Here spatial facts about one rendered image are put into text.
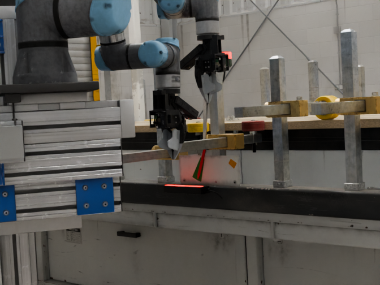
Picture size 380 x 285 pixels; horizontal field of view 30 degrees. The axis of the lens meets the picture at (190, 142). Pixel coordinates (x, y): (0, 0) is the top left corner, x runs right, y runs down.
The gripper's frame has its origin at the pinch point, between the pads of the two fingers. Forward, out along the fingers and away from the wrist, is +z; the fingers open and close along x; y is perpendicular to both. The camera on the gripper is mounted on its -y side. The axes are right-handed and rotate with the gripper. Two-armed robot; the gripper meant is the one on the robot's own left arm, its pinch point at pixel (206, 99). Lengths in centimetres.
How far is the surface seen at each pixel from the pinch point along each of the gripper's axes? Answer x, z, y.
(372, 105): 8, 4, 53
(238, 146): 10.1, 16.0, 4.6
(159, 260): 34, 65, -57
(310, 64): 118, -15, -32
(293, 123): 29.6, 9.8, 13.5
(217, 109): 9.2, 3.8, -2.7
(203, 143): -3.9, 14.2, 1.1
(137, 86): 105, -10, -136
